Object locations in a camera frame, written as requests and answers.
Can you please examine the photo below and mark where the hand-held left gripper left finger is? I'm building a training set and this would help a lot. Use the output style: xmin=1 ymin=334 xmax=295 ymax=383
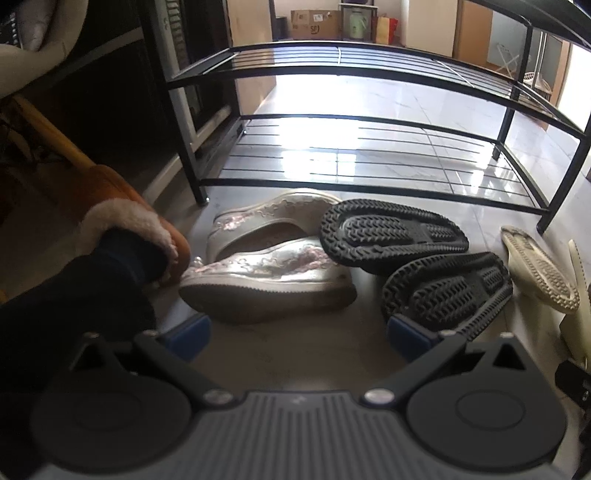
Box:
xmin=68 ymin=314 xmax=235 ymax=411

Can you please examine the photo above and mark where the green appliance box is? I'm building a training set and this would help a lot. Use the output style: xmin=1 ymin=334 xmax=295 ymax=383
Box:
xmin=342 ymin=4 xmax=371 ymax=42

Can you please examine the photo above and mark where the wooden chair leg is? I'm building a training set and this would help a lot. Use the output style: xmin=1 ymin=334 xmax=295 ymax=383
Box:
xmin=9 ymin=95 xmax=99 ymax=172

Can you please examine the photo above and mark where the black metal shoe rack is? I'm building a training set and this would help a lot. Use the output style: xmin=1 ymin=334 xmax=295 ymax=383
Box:
xmin=139 ymin=0 xmax=591 ymax=234

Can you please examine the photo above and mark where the beige sofa cushion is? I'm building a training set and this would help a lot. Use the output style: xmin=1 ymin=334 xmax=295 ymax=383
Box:
xmin=0 ymin=0 xmax=81 ymax=97

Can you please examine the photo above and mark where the pink and white sneaker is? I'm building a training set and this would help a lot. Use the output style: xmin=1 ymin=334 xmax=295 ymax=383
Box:
xmin=205 ymin=188 xmax=342 ymax=261
xmin=178 ymin=237 xmax=358 ymax=324

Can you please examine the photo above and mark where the orange fleece-lined slipper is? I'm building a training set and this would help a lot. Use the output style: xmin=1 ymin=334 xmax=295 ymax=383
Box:
xmin=55 ymin=164 xmax=190 ymax=289

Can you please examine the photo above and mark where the red paper bag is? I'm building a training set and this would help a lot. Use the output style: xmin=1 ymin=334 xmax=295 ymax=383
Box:
xmin=376 ymin=16 xmax=399 ymax=46

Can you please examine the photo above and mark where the beige slipper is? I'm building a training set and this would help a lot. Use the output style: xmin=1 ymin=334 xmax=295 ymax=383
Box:
xmin=501 ymin=225 xmax=580 ymax=315
xmin=556 ymin=239 xmax=591 ymax=363

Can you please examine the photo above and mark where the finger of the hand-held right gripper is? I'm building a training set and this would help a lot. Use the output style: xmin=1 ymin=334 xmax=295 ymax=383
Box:
xmin=555 ymin=360 xmax=591 ymax=408

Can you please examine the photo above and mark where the white folding rack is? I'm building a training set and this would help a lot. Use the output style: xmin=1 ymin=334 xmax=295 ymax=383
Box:
xmin=493 ymin=43 xmax=519 ymax=78

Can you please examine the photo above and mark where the person's dark trouser leg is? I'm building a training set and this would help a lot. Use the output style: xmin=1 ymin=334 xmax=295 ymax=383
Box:
xmin=0 ymin=226 xmax=169 ymax=480

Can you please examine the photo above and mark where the cardboard box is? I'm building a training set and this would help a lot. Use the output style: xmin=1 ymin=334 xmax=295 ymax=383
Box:
xmin=291 ymin=10 xmax=343 ymax=40

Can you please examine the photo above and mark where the wicker basket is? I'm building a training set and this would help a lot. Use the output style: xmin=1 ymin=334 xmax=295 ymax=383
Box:
xmin=525 ymin=71 xmax=553 ymax=101

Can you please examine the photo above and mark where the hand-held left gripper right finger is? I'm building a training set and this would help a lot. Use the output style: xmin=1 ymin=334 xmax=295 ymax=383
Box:
xmin=364 ymin=315 xmax=532 ymax=409

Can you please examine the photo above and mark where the black slide slipper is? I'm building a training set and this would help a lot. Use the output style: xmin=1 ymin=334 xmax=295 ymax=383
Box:
xmin=320 ymin=198 xmax=469 ymax=277
xmin=381 ymin=251 xmax=514 ymax=342

